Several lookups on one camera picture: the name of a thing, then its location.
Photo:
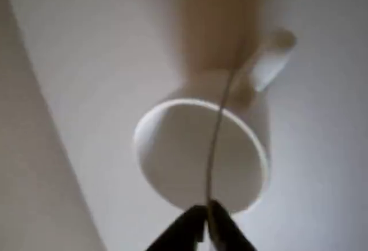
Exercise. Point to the silver metal spoon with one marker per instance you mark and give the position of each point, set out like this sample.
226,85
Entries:
214,141

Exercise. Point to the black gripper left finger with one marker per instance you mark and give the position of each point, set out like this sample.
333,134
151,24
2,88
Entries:
184,233

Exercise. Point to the white ceramic mug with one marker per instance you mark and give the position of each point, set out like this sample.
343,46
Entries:
178,153

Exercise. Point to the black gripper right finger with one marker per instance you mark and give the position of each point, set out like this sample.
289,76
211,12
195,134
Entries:
230,233

